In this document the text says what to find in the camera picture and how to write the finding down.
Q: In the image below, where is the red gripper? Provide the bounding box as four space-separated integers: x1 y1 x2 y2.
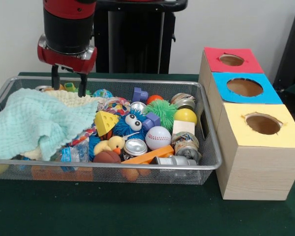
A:
36 34 98 98

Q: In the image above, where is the mint green waffle cloth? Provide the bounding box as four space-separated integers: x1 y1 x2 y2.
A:
0 88 100 162

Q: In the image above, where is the purple plastic block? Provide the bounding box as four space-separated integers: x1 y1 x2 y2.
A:
132 87 148 104

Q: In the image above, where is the wooden box with three holes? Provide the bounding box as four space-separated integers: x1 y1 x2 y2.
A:
198 46 295 201

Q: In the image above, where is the cream waffle cloth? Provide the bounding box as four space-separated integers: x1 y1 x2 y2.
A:
21 89 100 160

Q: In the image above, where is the colourful rag ball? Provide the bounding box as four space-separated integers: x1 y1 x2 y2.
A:
98 97 131 116

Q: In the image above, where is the yellow cheese wedge toy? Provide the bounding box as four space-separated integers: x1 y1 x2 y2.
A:
94 110 120 137

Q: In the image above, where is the blue spiky toy with eyes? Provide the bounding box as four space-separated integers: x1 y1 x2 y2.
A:
113 112 148 143

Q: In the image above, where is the green spiky ball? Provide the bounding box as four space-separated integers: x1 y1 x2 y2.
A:
145 99 178 128

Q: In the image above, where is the white baseball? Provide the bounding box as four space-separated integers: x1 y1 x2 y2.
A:
145 125 172 151

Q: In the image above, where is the orange plastic building block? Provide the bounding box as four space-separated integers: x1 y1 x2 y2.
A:
121 144 175 165

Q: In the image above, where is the yellow plastic ball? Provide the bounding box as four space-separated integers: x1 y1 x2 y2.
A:
174 108 198 126

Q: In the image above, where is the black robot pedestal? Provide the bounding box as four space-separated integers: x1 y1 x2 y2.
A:
92 0 189 74

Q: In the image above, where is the silver wire mesh bin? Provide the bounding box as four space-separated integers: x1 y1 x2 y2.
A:
0 75 223 185

